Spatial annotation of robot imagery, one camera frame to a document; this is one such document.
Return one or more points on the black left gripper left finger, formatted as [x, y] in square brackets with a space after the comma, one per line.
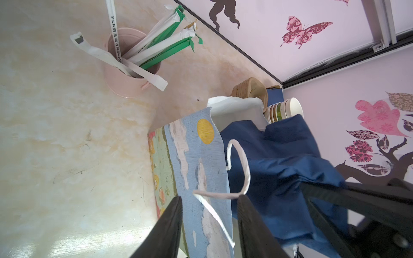
[164, 239]

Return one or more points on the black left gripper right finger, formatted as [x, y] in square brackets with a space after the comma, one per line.
[256, 240]

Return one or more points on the single blue paper napkin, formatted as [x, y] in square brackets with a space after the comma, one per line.
[280, 158]

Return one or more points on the green white paper bag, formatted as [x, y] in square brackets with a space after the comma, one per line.
[189, 154]

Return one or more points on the stack of paper cups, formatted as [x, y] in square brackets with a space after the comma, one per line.
[283, 110]

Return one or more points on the blue paper napkins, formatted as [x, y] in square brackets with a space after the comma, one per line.
[275, 96]

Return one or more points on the stack of pulp cup carriers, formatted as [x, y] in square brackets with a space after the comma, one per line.
[251, 88]

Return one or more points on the wrapped straws bundle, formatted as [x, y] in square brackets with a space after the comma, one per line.
[132, 58]

